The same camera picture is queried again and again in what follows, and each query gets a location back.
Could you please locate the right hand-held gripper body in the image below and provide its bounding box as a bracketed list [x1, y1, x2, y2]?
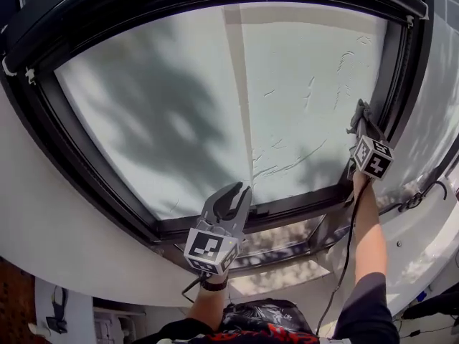
[346, 135, 394, 182]

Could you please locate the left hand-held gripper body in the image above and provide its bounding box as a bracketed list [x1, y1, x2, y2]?
[184, 213, 247, 275]

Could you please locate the grey cloth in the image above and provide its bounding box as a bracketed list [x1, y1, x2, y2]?
[346, 98, 374, 135]

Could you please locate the frosted window glass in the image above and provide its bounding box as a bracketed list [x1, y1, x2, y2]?
[53, 1, 390, 231]

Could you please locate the person's right forearm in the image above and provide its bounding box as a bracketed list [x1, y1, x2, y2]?
[351, 172, 388, 282]

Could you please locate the person's left forearm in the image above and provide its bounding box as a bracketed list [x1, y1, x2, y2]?
[186, 274, 230, 333]

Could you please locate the dark brown wristband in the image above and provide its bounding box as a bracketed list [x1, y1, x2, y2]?
[199, 277, 229, 292]

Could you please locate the black metal hook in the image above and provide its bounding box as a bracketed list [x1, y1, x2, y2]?
[397, 181, 449, 213]

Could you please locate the white board panel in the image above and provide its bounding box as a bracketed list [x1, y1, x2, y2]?
[372, 177, 459, 317]

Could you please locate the white storage shelf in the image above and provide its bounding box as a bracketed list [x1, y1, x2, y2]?
[93, 306, 148, 344]

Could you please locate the white side table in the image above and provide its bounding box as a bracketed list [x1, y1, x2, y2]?
[34, 276, 95, 344]

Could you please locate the person's black printed shirt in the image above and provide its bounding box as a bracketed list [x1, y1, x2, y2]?
[132, 272, 401, 344]

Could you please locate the black-framed glass window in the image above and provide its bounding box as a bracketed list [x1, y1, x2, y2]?
[0, 0, 435, 245]

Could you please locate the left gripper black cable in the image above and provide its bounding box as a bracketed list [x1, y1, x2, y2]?
[181, 272, 212, 302]

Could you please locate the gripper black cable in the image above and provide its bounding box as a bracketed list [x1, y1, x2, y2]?
[317, 177, 374, 336]
[181, 272, 212, 302]

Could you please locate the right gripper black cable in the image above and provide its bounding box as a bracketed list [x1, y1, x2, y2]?
[317, 177, 374, 336]

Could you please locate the black adapter with cable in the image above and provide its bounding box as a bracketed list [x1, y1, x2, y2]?
[45, 285, 69, 335]

